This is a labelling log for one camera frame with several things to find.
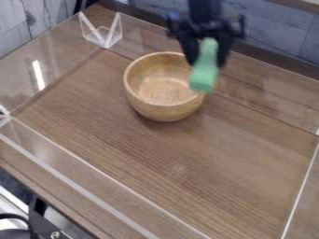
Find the black table frame bracket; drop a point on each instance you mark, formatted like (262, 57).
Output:
(48, 224)

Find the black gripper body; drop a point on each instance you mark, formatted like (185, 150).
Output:
(230, 27)

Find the clear acrylic corner bracket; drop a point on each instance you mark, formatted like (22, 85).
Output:
(102, 36)

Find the green rectangular stick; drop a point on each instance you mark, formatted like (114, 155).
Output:
(205, 69)

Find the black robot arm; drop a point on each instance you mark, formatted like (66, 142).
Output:
(202, 11)

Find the wooden bowl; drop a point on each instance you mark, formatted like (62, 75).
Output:
(155, 82)

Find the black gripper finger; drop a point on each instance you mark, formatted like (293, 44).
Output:
(190, 46)
(225, 44)

